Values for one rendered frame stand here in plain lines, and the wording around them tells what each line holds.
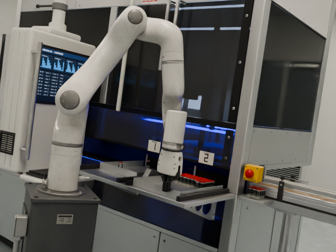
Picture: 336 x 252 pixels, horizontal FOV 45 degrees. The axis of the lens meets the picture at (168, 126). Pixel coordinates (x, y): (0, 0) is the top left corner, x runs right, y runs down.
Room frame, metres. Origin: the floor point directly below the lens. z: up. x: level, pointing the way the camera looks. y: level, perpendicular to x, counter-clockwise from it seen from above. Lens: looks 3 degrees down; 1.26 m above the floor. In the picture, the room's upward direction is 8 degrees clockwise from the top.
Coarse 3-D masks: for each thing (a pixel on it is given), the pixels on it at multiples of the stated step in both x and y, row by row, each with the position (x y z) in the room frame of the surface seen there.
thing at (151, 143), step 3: (150, 141) 2.22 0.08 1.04; (153, 141) 2.20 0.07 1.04; (156, 141) 2.19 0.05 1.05; (150, 144) 2.22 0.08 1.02; (153, 144) 2.20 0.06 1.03; (156, 144) 2.19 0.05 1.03; (159, 144) 2.18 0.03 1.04; (150, 147) 2.21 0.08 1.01; (153, 147) 2.20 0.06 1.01; (156, 147) 2.19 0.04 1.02; (159, 147) 2.18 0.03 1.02; (150, 150) 2.21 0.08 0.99; (153, 150) 2.20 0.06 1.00; (156, 150) 2.19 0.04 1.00
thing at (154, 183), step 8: (144, 176) 1.84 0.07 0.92; (152, 176) 1.88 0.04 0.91; (160, 176) 1.93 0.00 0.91; (136, 184) 1.77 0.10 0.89; (144, 184) 1.74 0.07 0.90; (152, 184) 1.71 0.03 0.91; (160, 184) 1.87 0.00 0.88; (176, 184) 1.92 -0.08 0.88; (160, 192) 1.68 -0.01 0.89; (168, 192) 1.66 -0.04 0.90; (176, 192) 1.63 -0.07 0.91; (184, 192) 1.65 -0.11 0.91; (192, 192) 1.69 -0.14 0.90
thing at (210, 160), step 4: (200, 152) 2.02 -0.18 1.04; (204, 152) 2.00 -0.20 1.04; (208, 152) 1.99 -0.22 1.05; (200, 156) 2.01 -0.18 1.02; (204, 156) 2.00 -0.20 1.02; (208, 156) 1.99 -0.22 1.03; (212, 156) 1.97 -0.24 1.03; (200, 160) 2.01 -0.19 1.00; (208, 160) 1.98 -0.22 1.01; (212, 160) 1.97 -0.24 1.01; (212, 164) 1.97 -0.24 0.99
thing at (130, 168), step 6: (102, 162) 2.07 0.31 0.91; (108, 162) 2.12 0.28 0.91; (114, 162) 2.15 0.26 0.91; (126, 162) 2.23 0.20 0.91; (132, 162) 2.27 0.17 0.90; (138, 162) 2.31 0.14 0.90; (102, 168) 2.06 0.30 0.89; (108, 168) 2.03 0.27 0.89; (114, 168) 2.01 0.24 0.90; (120, 168) 1.98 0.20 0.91; (126, 168) 2.18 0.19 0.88; (132, 168) 2.20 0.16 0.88; (138, 168) 2.23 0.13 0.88; (144, 168) 2.26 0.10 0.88; (150, 168) 2.28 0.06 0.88; (120, 174) 1.98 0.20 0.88; (126, 174) 1.96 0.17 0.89; (132, 174) 1.93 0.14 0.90; (138, 174) 1.93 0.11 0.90; (150, 174) 2.00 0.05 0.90
